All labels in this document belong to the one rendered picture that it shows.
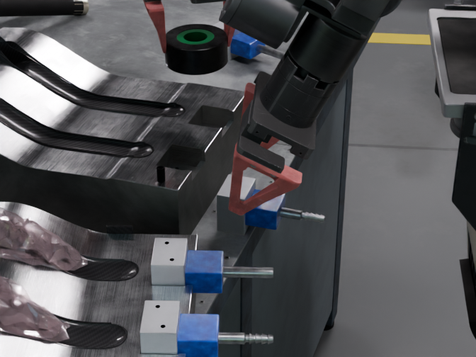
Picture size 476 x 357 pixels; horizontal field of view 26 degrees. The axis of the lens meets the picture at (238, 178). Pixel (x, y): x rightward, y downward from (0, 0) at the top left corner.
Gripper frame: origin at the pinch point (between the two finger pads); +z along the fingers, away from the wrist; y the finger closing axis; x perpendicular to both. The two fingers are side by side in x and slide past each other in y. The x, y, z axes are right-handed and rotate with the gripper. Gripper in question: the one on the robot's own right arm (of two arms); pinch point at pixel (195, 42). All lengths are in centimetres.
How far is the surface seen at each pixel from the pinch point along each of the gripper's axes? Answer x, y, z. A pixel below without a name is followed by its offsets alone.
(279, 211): 16.7, -6.9, 15.8
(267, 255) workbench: -7.8, -11.5, 41.1
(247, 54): -29.5, -13.3, 16.9
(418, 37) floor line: -196, -112, 99
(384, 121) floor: -141, -81, 99
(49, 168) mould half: 8.8, 20.0, 10.7
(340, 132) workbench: -49, -36, 45
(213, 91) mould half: -5.3, -3.1, 10.1
